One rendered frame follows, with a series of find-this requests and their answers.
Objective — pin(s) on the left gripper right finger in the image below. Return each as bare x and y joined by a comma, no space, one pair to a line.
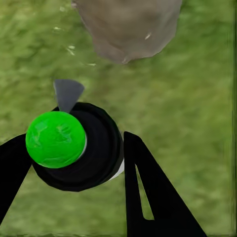
172,218

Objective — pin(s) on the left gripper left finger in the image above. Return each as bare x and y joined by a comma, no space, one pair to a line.
14,166

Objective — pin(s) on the tree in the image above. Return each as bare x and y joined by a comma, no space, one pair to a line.
125,30

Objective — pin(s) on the pesticide atomizer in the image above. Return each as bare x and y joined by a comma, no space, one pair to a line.
76,146

